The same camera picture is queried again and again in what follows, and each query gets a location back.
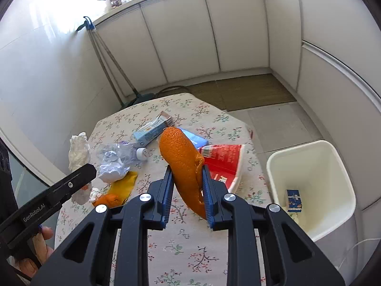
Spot white plastic bin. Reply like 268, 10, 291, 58
266, 140, 357, 243

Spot brown floor mat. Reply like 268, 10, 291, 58
185, 73, 298, 112

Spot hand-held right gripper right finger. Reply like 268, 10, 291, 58
202, 166, 346, 286

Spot crumpled silver white wrapper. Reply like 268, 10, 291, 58
98, 158, 130, 183

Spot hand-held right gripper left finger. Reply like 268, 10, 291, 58
30, 166, 175, 286

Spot small orange peel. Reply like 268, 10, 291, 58
92, 193, 122, 208

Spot blue cardboard box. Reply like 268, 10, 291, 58
177, 127, 209, 149

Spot white base cabinets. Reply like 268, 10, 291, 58
92, 0, 381, 212

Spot blue pole hook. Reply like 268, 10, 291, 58
76, 16, 96, 32

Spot white cable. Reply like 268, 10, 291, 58
338, 238, 381, 270

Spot small blue white carton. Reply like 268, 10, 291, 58
286, 189, 302, 213

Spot floral tablecloth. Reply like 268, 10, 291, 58
55, 93, 274, 286

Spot green mop head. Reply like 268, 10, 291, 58
120, 91, 157, 108

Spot dark hose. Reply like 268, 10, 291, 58
156, 86, 189, 97

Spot red noodle packet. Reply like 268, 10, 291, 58
198, 144, 246, 194

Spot flattened light blue carton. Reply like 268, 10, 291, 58
133, 111, 175, 147

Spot person's left hand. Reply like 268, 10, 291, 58
13, 226, 55, 281

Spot crushed clear plastic bottle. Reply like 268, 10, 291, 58
98, 141, 147, 167

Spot yellow wrapper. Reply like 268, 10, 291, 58
108, 171, 139, 204

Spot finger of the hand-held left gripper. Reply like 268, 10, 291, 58
45, 164, 97, 208

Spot large orange peel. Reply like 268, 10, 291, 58
159, 127, 207, 219

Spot crumpled white tissue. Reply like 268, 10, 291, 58
68, 132, 93, 204

